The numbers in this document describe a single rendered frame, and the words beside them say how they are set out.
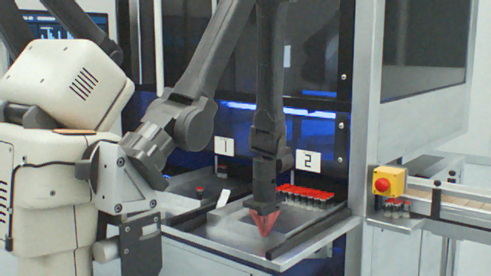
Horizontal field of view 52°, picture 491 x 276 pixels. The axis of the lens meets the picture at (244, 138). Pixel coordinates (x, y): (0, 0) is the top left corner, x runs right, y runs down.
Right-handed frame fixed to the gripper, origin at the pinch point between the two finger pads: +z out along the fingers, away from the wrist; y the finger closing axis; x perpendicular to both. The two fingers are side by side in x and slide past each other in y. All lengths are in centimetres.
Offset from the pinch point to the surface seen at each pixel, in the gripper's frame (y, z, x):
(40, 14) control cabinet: -5, -56, 89
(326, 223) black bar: 17.7, 0.9, -7.7
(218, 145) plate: 32, -11, 44
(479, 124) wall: 492, 50, 70
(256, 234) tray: 0.6, 1.3, 2.9
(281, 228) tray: 10.5, 2.4, 2.1
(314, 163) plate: 32.2, -10.8, 5.1
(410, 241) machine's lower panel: 71, 23, -12
